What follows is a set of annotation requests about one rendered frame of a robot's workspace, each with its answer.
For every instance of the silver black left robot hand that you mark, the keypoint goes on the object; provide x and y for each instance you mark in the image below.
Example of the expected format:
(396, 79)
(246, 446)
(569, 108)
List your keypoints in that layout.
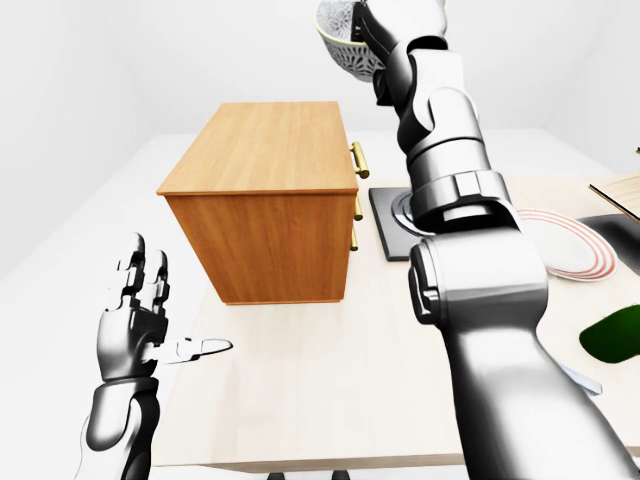
(120, 340)

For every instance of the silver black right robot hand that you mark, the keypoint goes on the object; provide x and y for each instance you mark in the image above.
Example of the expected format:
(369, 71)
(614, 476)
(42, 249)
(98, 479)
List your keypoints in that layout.
(400, 20)

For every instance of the white patterned bowl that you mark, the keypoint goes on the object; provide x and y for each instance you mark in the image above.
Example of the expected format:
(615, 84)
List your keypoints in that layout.
(340, 45)

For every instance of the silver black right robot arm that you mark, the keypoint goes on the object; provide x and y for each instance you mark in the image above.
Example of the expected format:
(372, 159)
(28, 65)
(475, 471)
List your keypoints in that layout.
(480, 310)

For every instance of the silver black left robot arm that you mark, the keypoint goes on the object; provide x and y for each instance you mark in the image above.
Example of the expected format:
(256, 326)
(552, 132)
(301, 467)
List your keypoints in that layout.
(107, 425)

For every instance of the wooden cabinet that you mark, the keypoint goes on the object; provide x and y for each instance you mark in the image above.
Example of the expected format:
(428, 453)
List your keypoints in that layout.
(260, 210)

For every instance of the small dark shape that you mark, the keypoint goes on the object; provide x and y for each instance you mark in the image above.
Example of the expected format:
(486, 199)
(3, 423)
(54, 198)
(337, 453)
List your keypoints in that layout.
(342, 476)
(276, 476)

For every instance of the flat dark stove plate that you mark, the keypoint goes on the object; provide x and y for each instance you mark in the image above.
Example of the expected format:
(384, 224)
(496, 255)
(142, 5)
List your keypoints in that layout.
(390, 230)

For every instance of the white plate with red rings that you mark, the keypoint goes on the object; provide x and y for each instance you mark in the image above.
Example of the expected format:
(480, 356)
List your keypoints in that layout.
(565, 245)

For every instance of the dark green rounded object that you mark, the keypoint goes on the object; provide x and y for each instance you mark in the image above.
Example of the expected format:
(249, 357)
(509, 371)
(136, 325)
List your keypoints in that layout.
(612, 335)

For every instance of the white flat box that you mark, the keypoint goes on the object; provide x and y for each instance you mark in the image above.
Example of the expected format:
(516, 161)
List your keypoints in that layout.
(582, 380)

